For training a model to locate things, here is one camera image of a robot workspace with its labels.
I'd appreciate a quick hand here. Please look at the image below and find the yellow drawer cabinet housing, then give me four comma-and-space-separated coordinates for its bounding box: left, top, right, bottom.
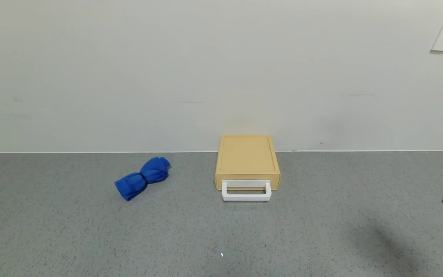
215, 135, 281, 182

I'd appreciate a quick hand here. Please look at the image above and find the blue rolled cloth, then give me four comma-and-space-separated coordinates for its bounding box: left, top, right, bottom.
114, 156, 171, 202

